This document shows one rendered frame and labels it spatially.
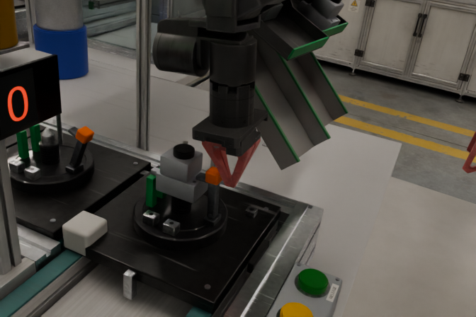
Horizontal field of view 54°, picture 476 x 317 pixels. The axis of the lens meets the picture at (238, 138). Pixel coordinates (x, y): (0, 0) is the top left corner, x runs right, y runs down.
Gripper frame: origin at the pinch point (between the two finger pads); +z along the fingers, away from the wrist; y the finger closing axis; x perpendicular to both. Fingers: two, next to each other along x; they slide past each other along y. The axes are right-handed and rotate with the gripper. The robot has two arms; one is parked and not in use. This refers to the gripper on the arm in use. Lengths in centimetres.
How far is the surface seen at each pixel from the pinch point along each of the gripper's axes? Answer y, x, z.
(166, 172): 2.3, -8.8, -0.3
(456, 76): -394, 38, 88
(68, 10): -58, -80, -7
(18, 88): 18.6, -15.5, -16.5
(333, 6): -39.1, 2.9, -18.2
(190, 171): 1.6, -5.4, -0.9
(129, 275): 13.1, -8.2, 9.4
